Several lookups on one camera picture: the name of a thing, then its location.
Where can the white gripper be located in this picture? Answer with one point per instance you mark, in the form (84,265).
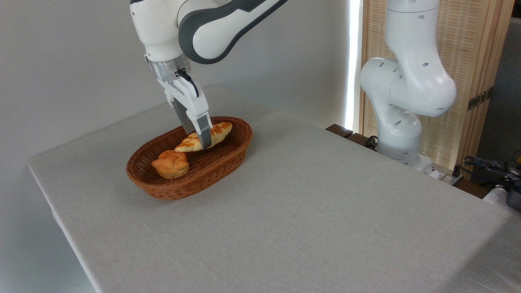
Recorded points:
(189,99)

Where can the long braided bread loaf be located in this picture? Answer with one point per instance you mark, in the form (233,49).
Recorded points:
(217,132)

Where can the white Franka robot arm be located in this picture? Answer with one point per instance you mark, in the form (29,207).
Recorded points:
(411,81)

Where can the round orange bread bun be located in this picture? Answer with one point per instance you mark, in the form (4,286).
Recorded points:
(171,165)

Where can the brown oval wicker basket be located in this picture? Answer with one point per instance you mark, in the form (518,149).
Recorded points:
(191,179)

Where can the grey tablecloth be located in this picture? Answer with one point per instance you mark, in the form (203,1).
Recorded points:
(305,211)

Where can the white power strip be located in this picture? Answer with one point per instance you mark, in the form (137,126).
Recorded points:
(445,178)

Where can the wooden folding screen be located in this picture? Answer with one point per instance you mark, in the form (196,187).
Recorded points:
(468,49)

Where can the metal screen hinge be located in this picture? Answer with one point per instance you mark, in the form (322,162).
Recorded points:
(480,99)

